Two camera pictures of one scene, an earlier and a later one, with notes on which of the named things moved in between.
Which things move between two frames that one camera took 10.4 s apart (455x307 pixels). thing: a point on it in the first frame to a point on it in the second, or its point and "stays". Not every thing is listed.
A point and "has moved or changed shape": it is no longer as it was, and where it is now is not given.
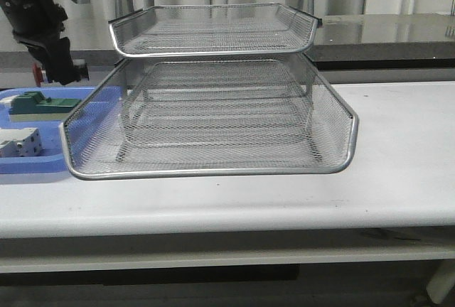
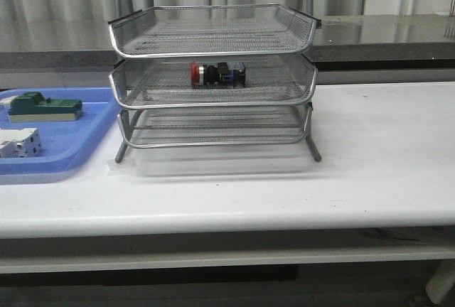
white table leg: [442, 281] stays
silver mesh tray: [162, 30] stays
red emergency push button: [38, 74] to [217, 77]
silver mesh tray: [222, 114] has moved or changed shape
